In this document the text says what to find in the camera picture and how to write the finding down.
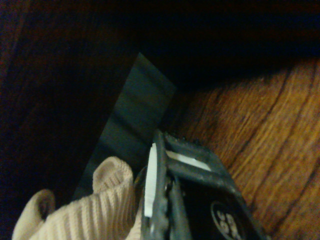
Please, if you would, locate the beige shoe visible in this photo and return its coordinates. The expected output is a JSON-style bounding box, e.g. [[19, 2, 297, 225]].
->
[[11, 156, 151, 240]]

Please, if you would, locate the brown shoe rack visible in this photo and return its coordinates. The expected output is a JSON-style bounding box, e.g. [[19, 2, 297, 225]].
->
[[0, 0, 320, 240]]

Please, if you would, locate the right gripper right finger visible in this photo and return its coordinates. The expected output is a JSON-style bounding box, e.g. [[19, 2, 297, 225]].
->
[[154, 128, 272, 240]]

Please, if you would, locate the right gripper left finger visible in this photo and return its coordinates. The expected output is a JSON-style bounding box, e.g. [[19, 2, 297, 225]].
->
[[140, 142, 173, 240]]

